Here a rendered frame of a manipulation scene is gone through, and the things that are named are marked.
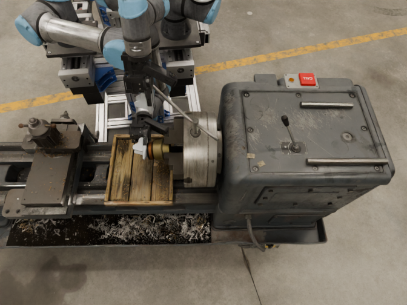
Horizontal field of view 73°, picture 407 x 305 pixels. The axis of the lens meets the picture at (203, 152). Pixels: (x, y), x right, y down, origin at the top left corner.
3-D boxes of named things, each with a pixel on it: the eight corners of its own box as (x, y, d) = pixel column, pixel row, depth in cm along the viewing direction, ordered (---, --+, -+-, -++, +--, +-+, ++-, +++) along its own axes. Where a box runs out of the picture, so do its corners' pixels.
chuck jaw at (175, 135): (191, 140, 117) (191, 112, 113) (191, 144, 112) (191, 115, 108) (165, 140, 117) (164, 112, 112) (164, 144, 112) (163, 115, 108)
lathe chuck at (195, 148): (203, 132, 137) (206, 95, 108) (205, 195, 125) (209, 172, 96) (185, 132, 136) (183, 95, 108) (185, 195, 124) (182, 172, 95)
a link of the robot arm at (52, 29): (45, 23, 122) (154, 50, 109) (22, 45, 115) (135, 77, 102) (28, -4, 111) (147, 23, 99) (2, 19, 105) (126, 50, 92)
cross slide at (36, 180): (82, 123, 138) (79, 117, 134) (64, 207, 118) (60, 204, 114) (48, 123, 137) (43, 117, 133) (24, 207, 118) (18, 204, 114)
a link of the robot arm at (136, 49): (151, 33, 82) (148, 43, 76) (152, 49, 85) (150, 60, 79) (126, 32, 81) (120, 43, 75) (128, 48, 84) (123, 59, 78)
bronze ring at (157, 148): (168, 134, 113) (146, 135, 114) (168, 154, 109) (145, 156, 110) (172, 144, 122) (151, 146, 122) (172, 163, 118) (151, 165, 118)
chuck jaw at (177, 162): (191, 151, 112) (191, 176, 105) (191, 158, 116) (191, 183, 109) (163, 151, 112) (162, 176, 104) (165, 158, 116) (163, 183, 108)
